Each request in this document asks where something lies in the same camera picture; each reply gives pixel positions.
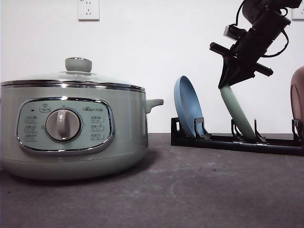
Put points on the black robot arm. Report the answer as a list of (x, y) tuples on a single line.
[(253, 11)]

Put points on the pink plate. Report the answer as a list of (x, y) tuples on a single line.
[(297, 97)]

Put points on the white wall socket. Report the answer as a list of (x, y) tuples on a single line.
[(88, 10), (298, 14)]

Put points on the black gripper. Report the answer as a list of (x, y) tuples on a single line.
[(250, 47)]

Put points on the blue plate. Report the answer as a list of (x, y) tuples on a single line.
[(188, 105)]

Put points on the black plate rack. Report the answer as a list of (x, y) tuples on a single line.
[(235, 141)]

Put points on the green plate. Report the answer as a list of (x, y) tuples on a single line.
[(236, 114)]

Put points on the glass steamer lid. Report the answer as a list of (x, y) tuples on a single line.
[(78, 73)]

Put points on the white wall socket right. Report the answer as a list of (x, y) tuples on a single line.
[(298, 14)]

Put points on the green electric steamer pot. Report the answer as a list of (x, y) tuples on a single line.
[(72, 130)]

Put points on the white wall socket left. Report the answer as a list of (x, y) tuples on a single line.
[(88, 10)]

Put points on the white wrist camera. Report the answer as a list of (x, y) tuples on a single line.
[(234, 32)]

